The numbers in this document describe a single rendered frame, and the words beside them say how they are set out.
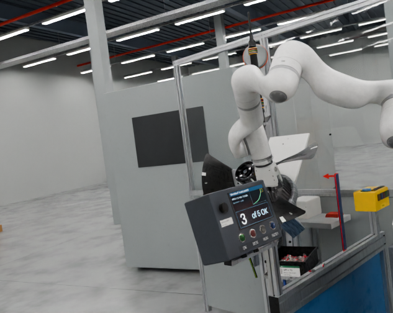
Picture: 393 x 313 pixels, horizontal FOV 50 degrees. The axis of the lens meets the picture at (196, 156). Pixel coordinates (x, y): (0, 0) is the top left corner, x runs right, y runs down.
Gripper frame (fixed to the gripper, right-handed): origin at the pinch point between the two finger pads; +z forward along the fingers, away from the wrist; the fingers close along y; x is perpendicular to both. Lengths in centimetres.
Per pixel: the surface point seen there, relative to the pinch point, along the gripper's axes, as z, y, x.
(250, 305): 122, 94, -55
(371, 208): 23.9, -24.5, -33.6
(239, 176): -3.4, 27.3, -13.4
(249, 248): -13, -29, 55
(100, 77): -61, 567, -335
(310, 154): -8.1, -7.5, -23.8
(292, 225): 21.4, 3.4, -11.2
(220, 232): -22, -27, 62
